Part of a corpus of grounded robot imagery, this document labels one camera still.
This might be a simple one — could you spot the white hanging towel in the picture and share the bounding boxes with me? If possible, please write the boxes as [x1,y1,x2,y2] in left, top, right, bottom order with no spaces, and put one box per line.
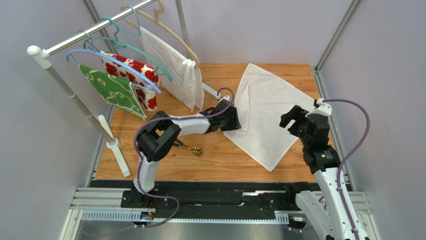
[139,26,205,113]

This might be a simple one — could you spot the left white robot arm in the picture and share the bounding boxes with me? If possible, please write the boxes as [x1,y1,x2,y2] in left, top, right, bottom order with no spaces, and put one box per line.
[133,97,241,197]

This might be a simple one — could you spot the blue plastic hanger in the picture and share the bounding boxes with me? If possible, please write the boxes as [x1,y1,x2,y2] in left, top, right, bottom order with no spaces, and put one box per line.
[66,49,162,94]

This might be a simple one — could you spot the green patterned cloth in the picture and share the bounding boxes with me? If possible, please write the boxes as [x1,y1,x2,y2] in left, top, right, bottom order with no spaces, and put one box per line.
[78,64,147,120]

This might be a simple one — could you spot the light blue wire hanger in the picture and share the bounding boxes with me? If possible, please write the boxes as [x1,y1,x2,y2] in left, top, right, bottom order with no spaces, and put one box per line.
[119,4,184,85]

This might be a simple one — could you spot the white slotted cable duct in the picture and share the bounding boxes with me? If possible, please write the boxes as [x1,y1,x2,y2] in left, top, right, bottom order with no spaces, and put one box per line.
[80,210,290,225]

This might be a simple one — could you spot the teal plastic hanger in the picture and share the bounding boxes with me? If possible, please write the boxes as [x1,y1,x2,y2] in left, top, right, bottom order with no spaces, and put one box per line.
[83,16,182,85]

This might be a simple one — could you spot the beige wooden hanger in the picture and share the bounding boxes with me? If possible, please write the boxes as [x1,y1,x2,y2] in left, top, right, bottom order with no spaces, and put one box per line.
[124,0,200,72]

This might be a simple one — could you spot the white clothes rack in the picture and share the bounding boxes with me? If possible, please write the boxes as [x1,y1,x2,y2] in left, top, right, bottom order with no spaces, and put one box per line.
[26,0,223,178]

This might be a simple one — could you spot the white cloth napkin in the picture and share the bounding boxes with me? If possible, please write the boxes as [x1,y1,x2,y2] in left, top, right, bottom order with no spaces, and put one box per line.
[224,63,314,172]

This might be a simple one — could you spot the red floral cloth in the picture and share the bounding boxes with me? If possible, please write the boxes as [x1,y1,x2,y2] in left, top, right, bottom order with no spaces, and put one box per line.
[100,51,161,111]

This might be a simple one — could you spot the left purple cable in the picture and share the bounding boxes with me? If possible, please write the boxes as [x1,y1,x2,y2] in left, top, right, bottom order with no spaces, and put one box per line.
[133,87,236,229]

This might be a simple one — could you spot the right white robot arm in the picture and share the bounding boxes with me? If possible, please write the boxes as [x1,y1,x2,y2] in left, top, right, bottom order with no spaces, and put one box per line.
[279,98,369,240]

